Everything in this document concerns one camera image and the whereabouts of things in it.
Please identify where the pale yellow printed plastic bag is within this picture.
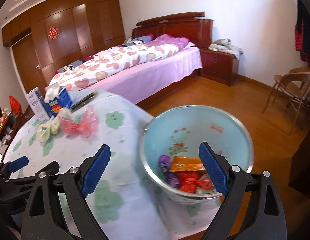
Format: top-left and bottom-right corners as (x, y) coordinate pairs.
(37, 107), (71, 142)

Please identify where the red plastic bag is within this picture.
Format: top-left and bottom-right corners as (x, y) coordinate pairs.
(177, 171), (214, 194)

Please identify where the purple plastic bag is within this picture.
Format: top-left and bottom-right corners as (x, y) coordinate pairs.
(158, 155), (180, 189)

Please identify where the orange snack box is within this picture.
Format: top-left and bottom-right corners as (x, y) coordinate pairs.
(170, 156), (205, 172)

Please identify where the pink transparent plastic bag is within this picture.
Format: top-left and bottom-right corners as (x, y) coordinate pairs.
(57, 106), (99, 138)

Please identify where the light blue trash bin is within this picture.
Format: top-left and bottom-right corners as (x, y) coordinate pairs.
(139, 105), (254, 205)

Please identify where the wooden sideboard cabinet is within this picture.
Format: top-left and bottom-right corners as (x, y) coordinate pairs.
(0, 112), (25, 146)

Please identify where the cloud pattern tablecloth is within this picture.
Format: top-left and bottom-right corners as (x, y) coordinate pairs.
(4, 91), (220, 239)

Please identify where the red gift bag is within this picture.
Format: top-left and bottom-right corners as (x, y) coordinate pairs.
(9, 95), (22, 115)

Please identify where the white tall milk carton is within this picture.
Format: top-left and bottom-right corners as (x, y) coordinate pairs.
(25, 87), (51, 122)

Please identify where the blue LOOK milk carton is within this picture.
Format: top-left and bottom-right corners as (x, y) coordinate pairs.
(44, 83), (73, 117)

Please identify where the dark flat snack packet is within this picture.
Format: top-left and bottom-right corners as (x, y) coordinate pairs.
(70, 91), (98, 113)

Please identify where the wooden door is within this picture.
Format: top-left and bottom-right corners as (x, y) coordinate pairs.
(12, 34), (47, 95)

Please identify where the folding wooden chair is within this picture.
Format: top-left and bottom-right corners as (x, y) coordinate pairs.
(262, 67), (310, 135)

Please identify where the wooden nightstand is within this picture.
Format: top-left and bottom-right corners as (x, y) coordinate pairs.
(200, 48), (239, 87)

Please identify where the red double happiness decal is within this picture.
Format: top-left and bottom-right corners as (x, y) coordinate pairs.
(48, 27), (59, 40)

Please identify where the wooden wardrobe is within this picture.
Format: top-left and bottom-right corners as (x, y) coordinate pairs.
(2, 0), (125, 84)

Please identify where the clothes pile on nightstand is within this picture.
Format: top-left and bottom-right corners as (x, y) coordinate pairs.
(208, 38), (244, 60)

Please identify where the wooden bed pink sheet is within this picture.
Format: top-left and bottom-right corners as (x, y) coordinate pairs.
(48, 11), (214, 106)

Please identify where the heart pattern duvet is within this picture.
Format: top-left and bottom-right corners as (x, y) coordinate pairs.
(49, 34), (193, 91)

